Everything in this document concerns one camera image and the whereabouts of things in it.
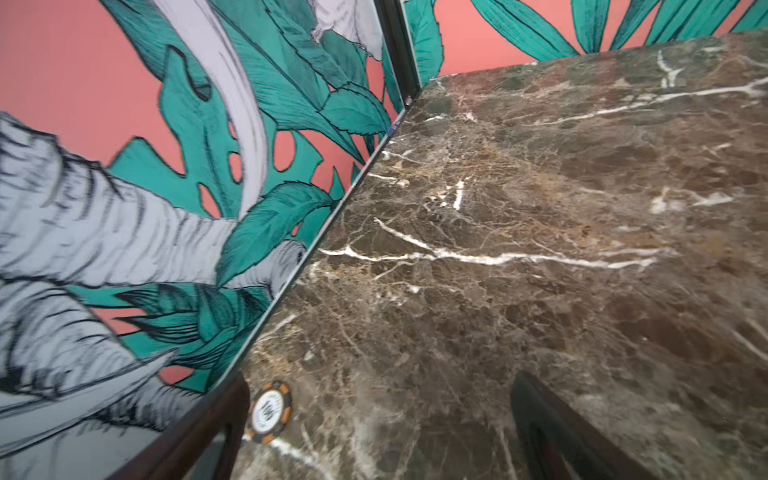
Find black orange poker chip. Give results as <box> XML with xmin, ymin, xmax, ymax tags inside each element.
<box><xmin>244</xmin><ymin>380</ymin><xmax>293</xmax><ymax>444</ymax></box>

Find black frame post left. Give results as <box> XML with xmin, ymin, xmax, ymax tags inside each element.
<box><xmin>374</xmin><ymin>0</ymin><xmax>422</xmax><ymax>111</ymax></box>

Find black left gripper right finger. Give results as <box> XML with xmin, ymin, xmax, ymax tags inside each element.
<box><xmin>510</xmin><ymin>370</ymin><xmax>654</xmax><ymax>479</ymax></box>

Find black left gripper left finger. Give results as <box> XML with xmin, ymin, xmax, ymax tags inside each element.
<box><xmin>110</xmin><ymin>373</ymin><xmax>251</xmax><ymax>479</ymax></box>

